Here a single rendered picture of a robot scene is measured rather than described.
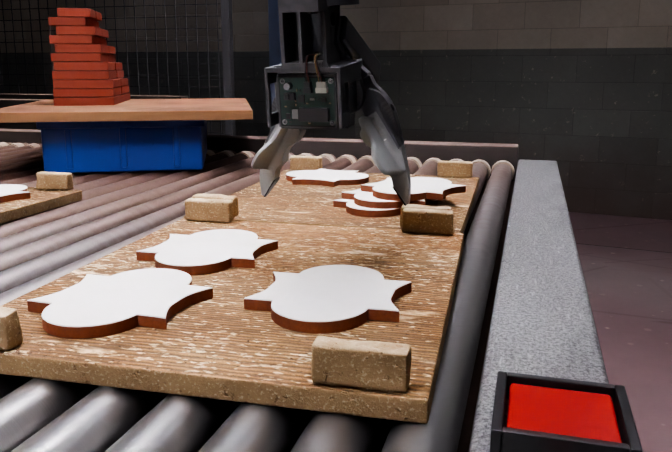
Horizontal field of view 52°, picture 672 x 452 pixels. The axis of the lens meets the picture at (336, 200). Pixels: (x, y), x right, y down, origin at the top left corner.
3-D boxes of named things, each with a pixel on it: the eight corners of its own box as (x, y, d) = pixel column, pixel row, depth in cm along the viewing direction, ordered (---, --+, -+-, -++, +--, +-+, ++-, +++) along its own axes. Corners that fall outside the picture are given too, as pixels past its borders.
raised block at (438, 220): (454, 232, 78) (455, 209, 78) (453, 236, 77) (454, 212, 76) (402, 229, 80) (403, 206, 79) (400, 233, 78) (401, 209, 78)
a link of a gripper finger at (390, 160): (392, 220, 61) (332, 136, 61) (408, 201, 66) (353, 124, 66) (420, 202, 60) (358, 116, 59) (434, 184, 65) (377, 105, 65)
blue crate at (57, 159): (209, 151, 164) (208, 109, 163) (206, 170, 134) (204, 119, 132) (75, 154, 160) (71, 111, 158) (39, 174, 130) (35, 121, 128)
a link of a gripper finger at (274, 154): (220, 190, 66) (266, 114, 62) (248, 175, 72) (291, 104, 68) (245, 209, 66) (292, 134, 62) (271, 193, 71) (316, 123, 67)
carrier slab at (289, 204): (479, 186, 118) (479, 177, 117) (459, 245, 79) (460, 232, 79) (286, 177, 126) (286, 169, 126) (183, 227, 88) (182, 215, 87)
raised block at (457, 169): (472, 177, 118) (473, 161, 117) (471, 178, 116) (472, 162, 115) (437, 175, 119) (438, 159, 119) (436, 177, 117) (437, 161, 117)
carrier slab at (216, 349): (463, 246, 79) (464, 232, 78) (427, 425, 39) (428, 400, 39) (183, 229, 86) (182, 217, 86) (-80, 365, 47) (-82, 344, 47)
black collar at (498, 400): (622, 410, 42) (624, 384, 42) (640, 481, 35) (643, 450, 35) (496, 394, 44) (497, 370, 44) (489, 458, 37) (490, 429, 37)
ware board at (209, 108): (245, 105, 180) (245, 98, 179) (252, 119, 131) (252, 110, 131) (45, 106, 172) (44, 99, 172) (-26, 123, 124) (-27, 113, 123)
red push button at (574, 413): (610, 414, 42) (611, 393, 41) (622, 469, 36) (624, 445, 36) (508, 401, 43) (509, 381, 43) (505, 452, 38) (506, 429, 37)
